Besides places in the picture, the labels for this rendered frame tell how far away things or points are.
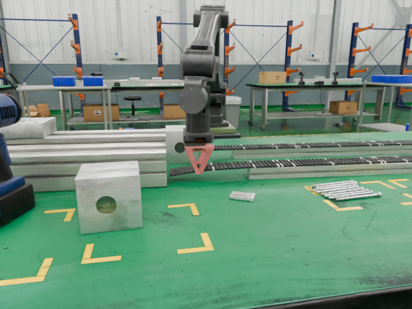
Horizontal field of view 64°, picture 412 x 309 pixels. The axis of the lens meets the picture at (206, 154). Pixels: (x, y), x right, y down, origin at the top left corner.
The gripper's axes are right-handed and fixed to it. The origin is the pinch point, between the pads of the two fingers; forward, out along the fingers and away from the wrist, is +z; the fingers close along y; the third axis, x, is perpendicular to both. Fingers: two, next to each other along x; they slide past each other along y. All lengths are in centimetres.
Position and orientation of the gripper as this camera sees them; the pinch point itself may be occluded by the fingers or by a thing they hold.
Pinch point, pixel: (198, 167)
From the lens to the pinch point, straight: 80.4
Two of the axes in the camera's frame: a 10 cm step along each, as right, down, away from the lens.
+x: 9.9, -0.3, 1.1
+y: 1.1, 2.5, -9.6
